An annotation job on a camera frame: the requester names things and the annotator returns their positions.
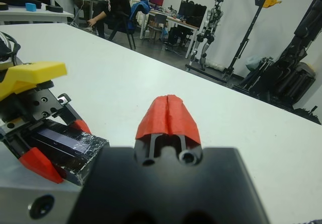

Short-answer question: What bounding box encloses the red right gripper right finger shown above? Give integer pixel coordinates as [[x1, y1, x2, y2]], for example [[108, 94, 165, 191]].
[[167, 94, 203, 165]]

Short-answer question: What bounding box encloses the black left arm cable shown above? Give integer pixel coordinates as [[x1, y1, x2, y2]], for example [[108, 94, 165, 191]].
[[0, 31, 22, 66]]

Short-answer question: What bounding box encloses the long black case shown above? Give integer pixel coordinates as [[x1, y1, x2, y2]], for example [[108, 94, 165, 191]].
[[0, 0, 43, 10]]

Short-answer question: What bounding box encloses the white camera box base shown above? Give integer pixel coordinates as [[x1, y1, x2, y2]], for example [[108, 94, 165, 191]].
[[0, 143, 84, 192]]

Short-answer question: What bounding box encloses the person in black sweater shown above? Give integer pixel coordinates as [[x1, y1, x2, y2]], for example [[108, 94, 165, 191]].
[[87, 0, 133, 38]]

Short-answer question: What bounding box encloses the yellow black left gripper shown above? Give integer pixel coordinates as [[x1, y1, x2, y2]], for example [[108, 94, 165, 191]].
[[0, 60, 93, 185]]

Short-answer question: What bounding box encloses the pale green plastic bag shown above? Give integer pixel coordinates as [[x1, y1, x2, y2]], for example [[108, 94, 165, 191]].
[[245, 54, 263, 71]]

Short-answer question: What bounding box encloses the black box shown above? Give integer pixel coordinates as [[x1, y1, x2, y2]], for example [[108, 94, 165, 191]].
[[27, 119, 111, 186]]

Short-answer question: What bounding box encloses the white foam pile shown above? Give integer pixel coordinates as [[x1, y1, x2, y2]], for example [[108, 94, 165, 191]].
[[205, 59, 225, 71]]

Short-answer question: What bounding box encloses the yellow hoist winch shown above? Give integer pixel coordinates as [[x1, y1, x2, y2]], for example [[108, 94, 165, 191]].
[[263, 0, 283, 9]]

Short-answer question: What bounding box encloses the black hoist crane frame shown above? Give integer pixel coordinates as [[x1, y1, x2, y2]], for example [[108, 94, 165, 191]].
[[185, 0, 282, 84]]

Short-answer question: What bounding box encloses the black tripod bundle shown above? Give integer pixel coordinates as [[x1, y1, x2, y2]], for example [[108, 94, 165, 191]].
[[232, 56, 277, 95]]

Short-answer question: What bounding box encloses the tall black machine column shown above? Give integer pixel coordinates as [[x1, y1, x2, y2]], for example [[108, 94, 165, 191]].
[[276, 0, 322, 70]]

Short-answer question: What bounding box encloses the black desktop monitor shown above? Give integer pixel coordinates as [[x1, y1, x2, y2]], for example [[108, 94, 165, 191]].
[[178, 0, 208, 28]]

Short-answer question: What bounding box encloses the flat black roll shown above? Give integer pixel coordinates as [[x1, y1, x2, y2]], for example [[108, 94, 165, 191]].
[[45, 4, 64, 14]]

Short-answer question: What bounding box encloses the silver humanoid robot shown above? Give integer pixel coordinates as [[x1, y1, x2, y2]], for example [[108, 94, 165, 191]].
[[190, 0, 224, 70]]

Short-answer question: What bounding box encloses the white monitor desk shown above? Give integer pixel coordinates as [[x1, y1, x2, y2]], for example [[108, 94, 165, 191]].
[[139, 9, 201, 60]]

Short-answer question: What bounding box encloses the blue jacket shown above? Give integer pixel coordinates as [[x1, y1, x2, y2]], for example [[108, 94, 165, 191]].
[[128, 0, 151, 21]]

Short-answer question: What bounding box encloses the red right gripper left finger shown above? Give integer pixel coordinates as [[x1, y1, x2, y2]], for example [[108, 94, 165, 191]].
[[134, 95, 169, 163]]

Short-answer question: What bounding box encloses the grey chair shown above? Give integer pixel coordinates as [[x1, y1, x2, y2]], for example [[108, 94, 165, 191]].
[[147, 14, 169, 43]]

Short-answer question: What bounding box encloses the black office chair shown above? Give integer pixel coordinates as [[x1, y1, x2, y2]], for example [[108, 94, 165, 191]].
[[108, 10, 138, 50]]

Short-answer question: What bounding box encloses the black hard case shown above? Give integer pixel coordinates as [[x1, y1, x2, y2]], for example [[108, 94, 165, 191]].
[[275, 61, 317, 103]]

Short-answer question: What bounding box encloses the small white side table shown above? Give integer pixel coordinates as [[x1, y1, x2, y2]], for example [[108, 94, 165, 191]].
[[0, 6, 75, 25]]

